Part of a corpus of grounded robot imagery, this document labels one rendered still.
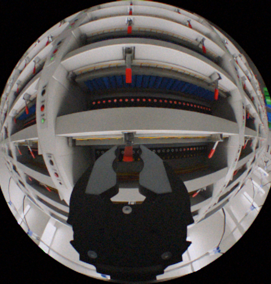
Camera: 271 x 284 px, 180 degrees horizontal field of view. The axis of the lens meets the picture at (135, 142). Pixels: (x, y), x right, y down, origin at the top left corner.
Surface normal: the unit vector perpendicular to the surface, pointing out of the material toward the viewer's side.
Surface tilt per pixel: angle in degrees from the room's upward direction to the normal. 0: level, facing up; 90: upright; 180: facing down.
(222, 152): 90
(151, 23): 18
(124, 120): 108
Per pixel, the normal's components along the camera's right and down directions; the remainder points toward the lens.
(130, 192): 0.04, -0.02
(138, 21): 0.03, 1.00
